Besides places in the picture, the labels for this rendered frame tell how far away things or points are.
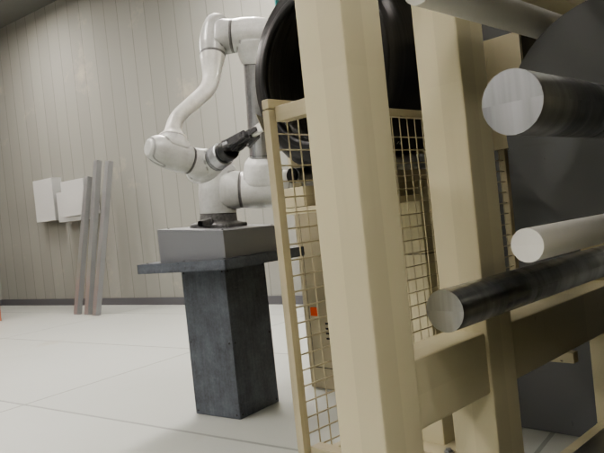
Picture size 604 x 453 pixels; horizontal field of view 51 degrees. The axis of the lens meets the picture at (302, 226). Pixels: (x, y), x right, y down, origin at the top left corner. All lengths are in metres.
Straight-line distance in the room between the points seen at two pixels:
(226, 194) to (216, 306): 0.46
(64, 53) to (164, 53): 1.74
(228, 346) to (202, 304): 0.21
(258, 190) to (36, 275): 6.57
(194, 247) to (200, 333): 0.38
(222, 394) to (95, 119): 5.47
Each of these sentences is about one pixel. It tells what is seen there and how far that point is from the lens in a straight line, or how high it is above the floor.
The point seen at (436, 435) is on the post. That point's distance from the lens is 2.17.
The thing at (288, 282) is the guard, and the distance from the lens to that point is 1.19.
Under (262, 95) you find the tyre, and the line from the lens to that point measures 1.96.
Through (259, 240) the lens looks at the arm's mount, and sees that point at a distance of 2.56.
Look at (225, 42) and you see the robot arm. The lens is 2.58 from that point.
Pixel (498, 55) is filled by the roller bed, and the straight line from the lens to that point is 1.83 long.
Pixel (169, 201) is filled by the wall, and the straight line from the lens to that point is 6.80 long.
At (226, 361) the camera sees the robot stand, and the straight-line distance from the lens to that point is 2.62.
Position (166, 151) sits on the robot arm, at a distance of 2.25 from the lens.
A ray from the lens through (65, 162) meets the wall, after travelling 8.23.
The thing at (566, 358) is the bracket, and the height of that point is 0.33.
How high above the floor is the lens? 0.77
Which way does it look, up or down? 1 degrees down
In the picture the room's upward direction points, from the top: 6 degrees counter-clockwise
